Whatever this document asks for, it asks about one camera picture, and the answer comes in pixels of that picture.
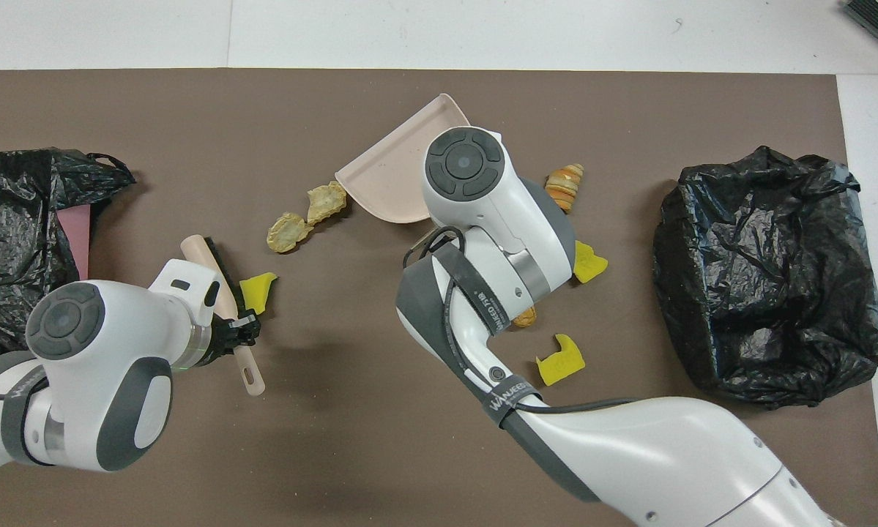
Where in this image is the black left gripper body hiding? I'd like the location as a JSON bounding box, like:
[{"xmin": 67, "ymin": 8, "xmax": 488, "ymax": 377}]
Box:
[{"xmin": 204, "ymin": 322, "xmax": 260, "ymax": 367}]

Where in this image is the yellow sponge wedge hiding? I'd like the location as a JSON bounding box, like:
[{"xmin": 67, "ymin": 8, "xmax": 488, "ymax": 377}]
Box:
[{"xmin": 239, "ymin": 272, "xmax": 279, "ymax": 316}]

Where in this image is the beige hand brush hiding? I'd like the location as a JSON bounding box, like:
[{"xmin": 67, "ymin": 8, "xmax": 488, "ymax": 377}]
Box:
[{"xmin": 180, "ymin": 235, "xmax": 267, "ymax": 397}]

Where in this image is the pale toy croissant piece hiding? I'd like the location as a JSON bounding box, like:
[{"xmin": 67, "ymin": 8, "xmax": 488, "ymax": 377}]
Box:
[
  {"xmin": 307, "ymin": 181, "xmax": 349, "ymax": 226},
  {"xmin": 267, "ymin": 212, "xmax": 314, "ymax": 254}
]

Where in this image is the beige plastic dustpan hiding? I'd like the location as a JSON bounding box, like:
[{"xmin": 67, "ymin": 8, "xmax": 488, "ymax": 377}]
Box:
[{"xmin": 334, "ymin": 93, "xmax": 472, "ymax": 225}]

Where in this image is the notched yellow sponge piece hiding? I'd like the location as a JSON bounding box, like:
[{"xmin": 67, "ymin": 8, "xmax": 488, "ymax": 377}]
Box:
[{"xmin": 535, "ymin": 334, "xmax": 586, "ymax": 387}]

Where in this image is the orange striped toy croissant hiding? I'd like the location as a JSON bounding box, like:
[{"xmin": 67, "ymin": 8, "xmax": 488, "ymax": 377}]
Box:
[{"xmin": 545, "ymin": 163, "xmax": 584, "ymax": 214}]

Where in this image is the yellow sponge chunk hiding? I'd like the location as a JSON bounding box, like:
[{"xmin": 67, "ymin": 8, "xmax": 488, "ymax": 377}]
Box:
[{"xmin": 572, "ymin": 240, "xmax": 609, "ymax": 284}]

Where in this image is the pink plastic bin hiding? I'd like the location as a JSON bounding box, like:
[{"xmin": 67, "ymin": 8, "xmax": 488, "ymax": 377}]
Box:
[{"xmin": 58, "ymin": 204, "xmax": 92, "ymax": 282}]

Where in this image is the black trash bag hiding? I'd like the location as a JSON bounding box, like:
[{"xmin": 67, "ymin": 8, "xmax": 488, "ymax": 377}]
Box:
[
  {"xmin": 0, "ymin": 148, "xmax": 137, "ymax": 370},
  {"xmin": 653, "ymin": 146, "xmax": 878, "ymax": 409}
]

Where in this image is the right black trash bag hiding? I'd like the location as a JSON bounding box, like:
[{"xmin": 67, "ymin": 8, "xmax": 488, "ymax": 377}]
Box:
[{"xmin": 653, "ymin": 146, "xmax": 878, "ymax": 409}]

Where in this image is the brown table mat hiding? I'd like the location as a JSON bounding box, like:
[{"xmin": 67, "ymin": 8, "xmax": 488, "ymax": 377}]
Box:
[{"xmin": 0, "ymin": 68, "xmax": 878, "ymax": 527}]

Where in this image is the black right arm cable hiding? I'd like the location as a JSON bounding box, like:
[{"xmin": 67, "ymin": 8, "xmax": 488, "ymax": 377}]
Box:
[{"xmin": 402, "ymin": 225, "xmax": 639, "ymax": 418}]

